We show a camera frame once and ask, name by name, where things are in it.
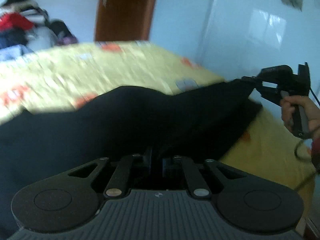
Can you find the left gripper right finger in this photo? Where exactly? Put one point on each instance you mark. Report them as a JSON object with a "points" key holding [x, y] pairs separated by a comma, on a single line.
{"points": [[190, 179]]}

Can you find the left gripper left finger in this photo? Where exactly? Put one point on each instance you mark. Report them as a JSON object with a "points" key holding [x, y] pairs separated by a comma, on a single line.
{"points": [[118, 185]]}

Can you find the black pants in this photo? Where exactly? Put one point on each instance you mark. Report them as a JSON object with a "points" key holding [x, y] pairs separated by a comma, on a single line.
{"points": [[204, 123]]}

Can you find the person right hand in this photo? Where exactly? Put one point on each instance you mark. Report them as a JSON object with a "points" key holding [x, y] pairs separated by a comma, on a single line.
{"points": [[311, 110]]}

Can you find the white wardrobe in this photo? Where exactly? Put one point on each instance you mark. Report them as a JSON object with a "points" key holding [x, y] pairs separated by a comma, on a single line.
{"points": [[234, 38]]}

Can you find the yellow floral bed quilt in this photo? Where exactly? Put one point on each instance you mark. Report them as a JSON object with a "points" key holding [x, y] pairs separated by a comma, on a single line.
{"points": [[64, 79]]}

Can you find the brown wooden door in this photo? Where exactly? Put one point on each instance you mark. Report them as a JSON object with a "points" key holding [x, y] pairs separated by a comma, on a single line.
{"points": [[124, 20]]}

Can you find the pile of clothes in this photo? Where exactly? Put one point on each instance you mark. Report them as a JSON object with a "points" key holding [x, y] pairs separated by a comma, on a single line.
{"points": [[24, 22]]}

